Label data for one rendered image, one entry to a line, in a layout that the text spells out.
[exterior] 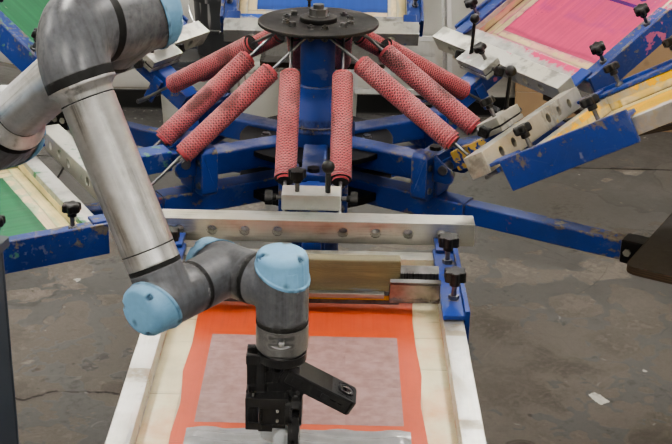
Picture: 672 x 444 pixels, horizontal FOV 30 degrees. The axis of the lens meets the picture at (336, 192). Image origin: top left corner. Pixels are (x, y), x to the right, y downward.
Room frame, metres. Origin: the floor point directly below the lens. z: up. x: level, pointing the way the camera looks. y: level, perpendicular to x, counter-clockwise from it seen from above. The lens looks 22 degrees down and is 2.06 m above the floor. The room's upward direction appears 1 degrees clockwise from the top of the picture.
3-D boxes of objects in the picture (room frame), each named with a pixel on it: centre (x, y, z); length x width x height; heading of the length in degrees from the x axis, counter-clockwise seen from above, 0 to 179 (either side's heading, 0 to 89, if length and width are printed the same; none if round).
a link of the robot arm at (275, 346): (1.59, 0.07, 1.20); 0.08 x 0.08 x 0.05
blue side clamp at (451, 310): (2.20, -0.23, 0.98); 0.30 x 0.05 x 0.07; 0
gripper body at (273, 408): (1.59, 0.08, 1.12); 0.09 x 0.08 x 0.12; 90
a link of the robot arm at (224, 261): (1.63, 0.16, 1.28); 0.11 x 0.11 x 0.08; 54
